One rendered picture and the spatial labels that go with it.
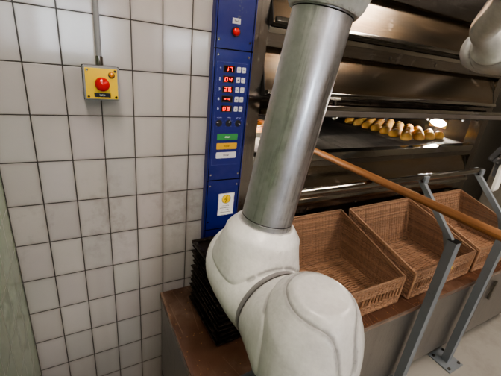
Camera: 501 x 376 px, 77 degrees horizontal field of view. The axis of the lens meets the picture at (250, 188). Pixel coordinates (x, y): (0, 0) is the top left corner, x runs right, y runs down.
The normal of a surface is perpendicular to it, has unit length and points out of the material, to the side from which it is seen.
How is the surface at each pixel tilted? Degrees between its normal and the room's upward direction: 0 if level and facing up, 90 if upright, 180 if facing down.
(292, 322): 60
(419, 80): 70
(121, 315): 90
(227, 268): 75
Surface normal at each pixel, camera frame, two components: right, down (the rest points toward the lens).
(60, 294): 0.47, 0.38
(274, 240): 0.33, -0.33
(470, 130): -0.88, 0.09
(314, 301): 0.16, -0.88
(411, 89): 0.48, 0.04
